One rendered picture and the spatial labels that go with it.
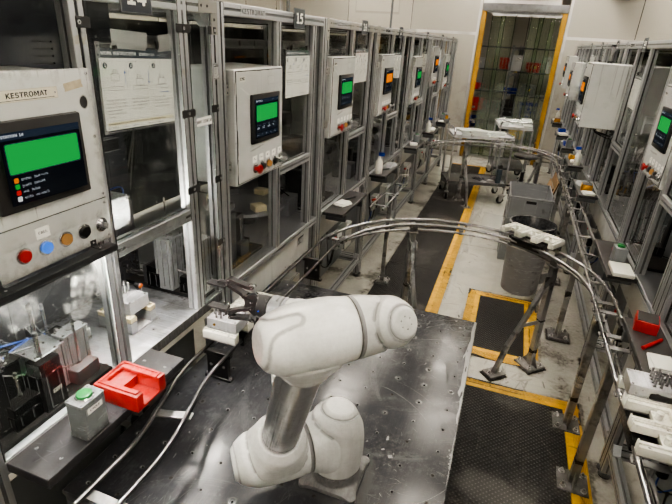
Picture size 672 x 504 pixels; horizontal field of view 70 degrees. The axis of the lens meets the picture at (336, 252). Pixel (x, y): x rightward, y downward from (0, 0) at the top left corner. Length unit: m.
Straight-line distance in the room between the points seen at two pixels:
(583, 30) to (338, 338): 8.86
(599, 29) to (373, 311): 8.81
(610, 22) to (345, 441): 8.73
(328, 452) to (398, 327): 0.63
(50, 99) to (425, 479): 1.49
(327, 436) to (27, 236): 0.93
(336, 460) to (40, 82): 1.23
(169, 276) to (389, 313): 1.35
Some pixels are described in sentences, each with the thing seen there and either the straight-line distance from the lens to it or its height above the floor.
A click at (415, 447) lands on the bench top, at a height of 0.68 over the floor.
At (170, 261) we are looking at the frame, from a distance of 2.09.
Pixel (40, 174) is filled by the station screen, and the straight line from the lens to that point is 1.33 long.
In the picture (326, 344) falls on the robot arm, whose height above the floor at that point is 1.42.
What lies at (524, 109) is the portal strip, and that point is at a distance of 9.56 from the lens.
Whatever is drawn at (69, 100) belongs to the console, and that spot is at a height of 1.76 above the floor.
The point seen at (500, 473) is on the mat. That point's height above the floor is 0.01.
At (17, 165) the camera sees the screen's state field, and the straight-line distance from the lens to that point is 1.29.
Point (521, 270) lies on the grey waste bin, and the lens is 4.32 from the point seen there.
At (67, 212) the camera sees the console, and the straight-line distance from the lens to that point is 1.42.
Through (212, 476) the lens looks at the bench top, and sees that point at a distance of 1.68.
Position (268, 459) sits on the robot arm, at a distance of 1.38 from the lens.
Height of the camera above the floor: 1.93
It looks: 24 degrees down
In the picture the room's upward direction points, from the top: 3 degrees clockwise
